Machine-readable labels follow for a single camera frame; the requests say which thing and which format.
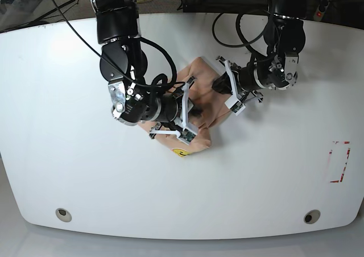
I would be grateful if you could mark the left table grommet hole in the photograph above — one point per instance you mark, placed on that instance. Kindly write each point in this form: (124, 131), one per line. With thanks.
(63, 215)

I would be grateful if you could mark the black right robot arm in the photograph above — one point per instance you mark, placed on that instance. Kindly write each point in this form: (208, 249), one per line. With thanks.
(123, 65)

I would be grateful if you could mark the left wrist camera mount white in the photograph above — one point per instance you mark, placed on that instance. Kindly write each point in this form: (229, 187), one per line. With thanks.
(236, 103)

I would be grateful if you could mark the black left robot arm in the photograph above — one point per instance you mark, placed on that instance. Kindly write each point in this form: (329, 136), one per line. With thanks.
(283, 31)

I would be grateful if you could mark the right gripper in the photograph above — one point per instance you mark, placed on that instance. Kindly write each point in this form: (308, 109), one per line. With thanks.
(132, 103)

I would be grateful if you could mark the red tape marking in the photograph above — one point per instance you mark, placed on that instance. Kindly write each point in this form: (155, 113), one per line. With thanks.
(338, 161)

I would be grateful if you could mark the right table grommet hole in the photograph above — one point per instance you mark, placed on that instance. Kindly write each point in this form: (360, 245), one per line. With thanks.
(312, 217)

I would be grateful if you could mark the peach T-shirt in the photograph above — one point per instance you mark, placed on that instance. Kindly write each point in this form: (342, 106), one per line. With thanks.
(211, 103)

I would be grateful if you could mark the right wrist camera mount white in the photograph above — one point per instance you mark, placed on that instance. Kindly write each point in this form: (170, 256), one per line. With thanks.
(177, 124)

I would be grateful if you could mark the power strip red light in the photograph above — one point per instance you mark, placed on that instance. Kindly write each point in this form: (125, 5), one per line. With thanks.
(321, 9)

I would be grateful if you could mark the table grommet hole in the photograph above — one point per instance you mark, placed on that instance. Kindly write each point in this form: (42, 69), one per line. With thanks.
(63, 215)
(312, 217)

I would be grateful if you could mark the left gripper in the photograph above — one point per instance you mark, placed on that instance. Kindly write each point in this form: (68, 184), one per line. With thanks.
(273, 72)

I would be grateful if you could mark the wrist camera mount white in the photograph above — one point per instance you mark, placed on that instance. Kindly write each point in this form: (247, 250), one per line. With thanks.
(236, 103)
(177, 124)

